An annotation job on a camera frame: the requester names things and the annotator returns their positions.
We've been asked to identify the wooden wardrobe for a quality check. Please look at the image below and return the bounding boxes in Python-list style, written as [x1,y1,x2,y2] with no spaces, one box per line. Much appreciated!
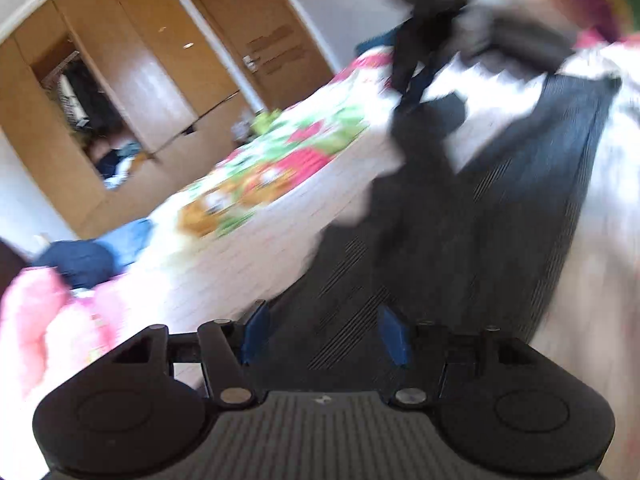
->
[0,0,253,241]

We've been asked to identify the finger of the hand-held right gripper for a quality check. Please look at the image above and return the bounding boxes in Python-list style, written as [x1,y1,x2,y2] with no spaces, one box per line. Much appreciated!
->
[387,0,473,111]

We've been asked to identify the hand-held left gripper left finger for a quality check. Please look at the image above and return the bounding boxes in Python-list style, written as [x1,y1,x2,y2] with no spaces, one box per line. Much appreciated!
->
[107,300,271,407]

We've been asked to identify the dark blue cloth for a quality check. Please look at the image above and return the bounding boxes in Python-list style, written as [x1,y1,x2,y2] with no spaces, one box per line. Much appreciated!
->
[32,240,118,291]

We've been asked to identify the pile of clothes in wardrobe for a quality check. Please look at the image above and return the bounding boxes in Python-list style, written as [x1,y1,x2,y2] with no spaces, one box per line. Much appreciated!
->
[87,132,153,188]

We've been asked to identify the pink fluffy cloth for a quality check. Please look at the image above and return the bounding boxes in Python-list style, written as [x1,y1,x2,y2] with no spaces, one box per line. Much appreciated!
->
[0,265,128,403]

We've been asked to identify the printed floral bed blanket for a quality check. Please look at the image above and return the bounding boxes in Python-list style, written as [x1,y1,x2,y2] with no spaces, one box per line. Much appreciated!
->
[120,0,640,391]

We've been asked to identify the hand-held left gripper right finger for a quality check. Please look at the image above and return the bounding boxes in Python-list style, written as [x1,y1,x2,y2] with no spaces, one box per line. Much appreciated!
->
[377,304,542,407]

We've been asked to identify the wooden door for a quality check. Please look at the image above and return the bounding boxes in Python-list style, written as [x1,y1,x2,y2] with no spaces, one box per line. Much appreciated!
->
[184,0,337,111]

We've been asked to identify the dark grey pants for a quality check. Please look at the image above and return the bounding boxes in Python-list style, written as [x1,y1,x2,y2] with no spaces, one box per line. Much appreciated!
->
[265,72,623,396]

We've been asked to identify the yellow-green plastic bag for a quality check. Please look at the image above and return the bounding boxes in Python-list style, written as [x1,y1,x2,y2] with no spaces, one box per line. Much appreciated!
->
[250,109,283,137]

